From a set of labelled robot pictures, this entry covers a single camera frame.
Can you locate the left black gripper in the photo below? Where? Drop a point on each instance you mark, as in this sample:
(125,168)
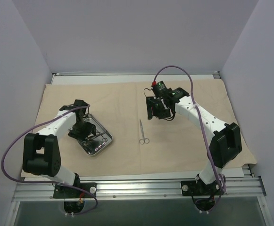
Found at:
(80,133)

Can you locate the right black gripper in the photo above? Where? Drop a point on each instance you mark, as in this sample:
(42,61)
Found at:
(154,111)

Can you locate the steel instrument tray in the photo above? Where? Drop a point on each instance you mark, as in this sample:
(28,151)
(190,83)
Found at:
(94,149)

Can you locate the steel surgical scissors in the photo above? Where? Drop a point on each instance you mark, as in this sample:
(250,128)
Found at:
(143,139)

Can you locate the beige surgical wrap cloth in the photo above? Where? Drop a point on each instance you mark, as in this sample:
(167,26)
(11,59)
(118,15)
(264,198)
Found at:
(174,145)

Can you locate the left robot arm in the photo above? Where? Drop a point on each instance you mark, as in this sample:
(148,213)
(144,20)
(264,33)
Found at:
(41,155)

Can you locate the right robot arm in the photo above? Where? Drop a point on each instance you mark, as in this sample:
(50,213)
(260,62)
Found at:
(222,140)

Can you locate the back aluminium rail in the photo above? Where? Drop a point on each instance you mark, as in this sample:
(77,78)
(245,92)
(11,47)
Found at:
(125,73)

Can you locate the aluminium rail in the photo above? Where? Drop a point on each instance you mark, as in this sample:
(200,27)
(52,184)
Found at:
(139,189)
(226,113)
(125,73)

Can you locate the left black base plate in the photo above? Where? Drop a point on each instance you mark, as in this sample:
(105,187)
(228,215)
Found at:
(86,190)

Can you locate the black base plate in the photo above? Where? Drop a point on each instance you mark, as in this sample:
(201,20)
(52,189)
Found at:
(86,190)
(199,188)

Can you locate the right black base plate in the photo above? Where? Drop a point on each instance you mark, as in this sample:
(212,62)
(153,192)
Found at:
(199,188)

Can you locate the right side aluminium rail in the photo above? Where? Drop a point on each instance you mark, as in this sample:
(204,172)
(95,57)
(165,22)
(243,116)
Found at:
(226,113)

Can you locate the front aluminium rail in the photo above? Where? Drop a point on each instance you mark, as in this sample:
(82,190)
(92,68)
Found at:
(139,189)

